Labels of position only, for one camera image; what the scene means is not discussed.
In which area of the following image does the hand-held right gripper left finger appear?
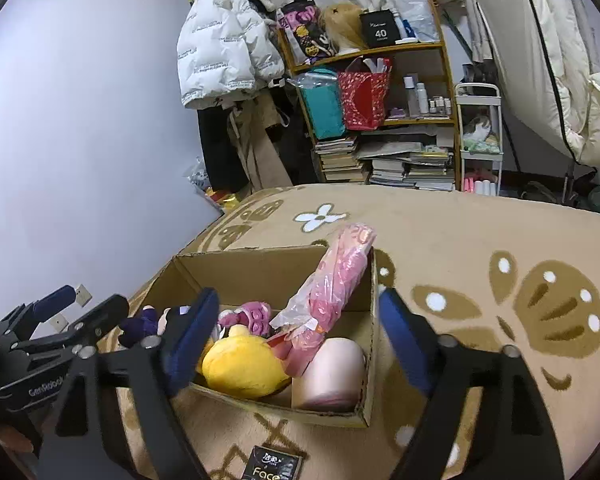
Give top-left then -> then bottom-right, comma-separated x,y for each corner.
35,287 -> 221,480

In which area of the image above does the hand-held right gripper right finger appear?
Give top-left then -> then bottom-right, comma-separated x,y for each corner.
377,287 -> 566,480

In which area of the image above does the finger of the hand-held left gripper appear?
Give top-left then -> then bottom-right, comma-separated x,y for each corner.
0,285 -> 79,347
9,294 -> 131,362

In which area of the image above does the purple white plush doll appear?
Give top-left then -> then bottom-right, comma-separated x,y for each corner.
119,305 -> 191,348

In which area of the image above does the yellow plush toy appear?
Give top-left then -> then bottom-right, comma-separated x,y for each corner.
197,324 -> 293,400

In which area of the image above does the pink plush doll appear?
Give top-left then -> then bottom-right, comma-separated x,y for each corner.
217,301 -> 273,338

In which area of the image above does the pink roll cake pillow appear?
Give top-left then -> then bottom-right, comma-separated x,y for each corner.
291,337 -> 367,413

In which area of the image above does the cardboard box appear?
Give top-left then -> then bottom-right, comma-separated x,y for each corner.
130,245 -> 381,429

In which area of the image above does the pink item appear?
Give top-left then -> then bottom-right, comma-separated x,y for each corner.
269,224 -> 377,377

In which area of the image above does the person's left hand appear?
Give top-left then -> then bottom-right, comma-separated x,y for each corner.
0,422 -> 33,453

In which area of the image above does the red yellow packet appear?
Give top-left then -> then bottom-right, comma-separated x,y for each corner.
205,187 -> 241,211

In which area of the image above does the black tissue pack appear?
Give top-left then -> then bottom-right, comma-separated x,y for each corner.
242,445 -> 306,480

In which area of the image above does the clear plastic bag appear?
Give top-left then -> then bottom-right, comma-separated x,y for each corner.
187,157 -> 213,196

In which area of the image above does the pile of books and magazines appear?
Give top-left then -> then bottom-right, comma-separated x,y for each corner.
357,135 -> 456,191

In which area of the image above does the black coat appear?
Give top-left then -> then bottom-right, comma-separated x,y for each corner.
196,105 -> 251,191

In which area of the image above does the stack of books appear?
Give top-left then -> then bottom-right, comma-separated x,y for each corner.
314,135 -> 371,184

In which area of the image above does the beige garment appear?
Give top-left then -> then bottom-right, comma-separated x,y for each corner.
227,95 -> 293,193

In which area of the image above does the pale green cloth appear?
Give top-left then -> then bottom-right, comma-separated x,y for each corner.
462,115 -> 501,153

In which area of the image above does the row of cosmetic bottles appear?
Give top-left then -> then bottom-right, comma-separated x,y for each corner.
402,74 -> 453,120

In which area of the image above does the red gift bag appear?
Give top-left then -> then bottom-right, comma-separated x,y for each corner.
336,57 -> 393,132

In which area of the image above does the teal bag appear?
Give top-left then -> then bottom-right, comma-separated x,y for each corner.
295,72 -> 348,141

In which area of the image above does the white cart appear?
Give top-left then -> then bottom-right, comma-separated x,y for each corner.
454,82 -> 505,196

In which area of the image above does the wooden shelf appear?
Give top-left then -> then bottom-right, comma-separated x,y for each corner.
277,0 -> 463,191

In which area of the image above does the white puffer jacket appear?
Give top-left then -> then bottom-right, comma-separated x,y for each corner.
176,0 -> 286,110

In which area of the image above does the black box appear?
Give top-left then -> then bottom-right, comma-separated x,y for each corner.
359,9 -> 400,50

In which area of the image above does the blonde wig head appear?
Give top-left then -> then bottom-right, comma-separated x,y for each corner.
320,2 -> 368,53

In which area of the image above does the pink printed bag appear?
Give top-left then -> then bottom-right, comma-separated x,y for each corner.
279,0 -> 338,66

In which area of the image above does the white plastic bag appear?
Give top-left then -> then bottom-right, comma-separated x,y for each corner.
385,0 -> 440,43

